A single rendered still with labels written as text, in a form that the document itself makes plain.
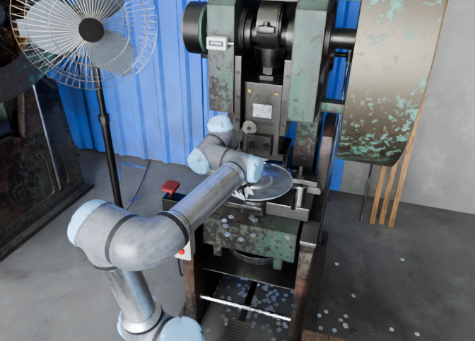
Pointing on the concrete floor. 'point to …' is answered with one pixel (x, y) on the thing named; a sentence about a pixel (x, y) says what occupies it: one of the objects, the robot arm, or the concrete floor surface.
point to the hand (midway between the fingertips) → (243, 195)
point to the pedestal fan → (50, 37)
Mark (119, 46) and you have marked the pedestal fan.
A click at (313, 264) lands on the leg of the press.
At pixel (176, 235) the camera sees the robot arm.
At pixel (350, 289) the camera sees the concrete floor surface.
